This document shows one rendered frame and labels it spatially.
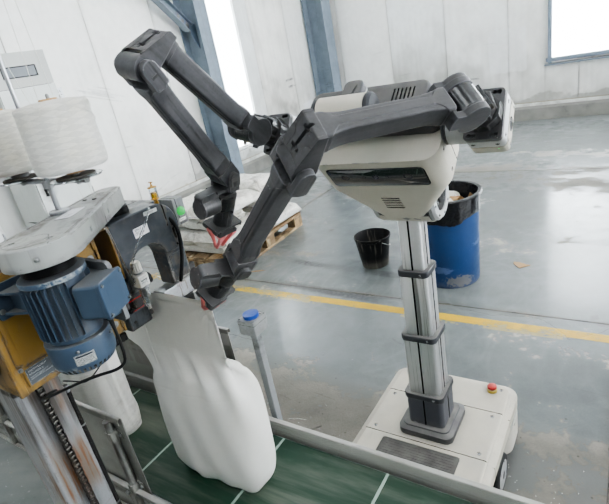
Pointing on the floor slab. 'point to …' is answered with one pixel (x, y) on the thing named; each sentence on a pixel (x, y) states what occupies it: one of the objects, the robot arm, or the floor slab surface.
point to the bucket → (373, 247)
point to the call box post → (266, 376)
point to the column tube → (31, 430)
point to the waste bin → (457, 238)
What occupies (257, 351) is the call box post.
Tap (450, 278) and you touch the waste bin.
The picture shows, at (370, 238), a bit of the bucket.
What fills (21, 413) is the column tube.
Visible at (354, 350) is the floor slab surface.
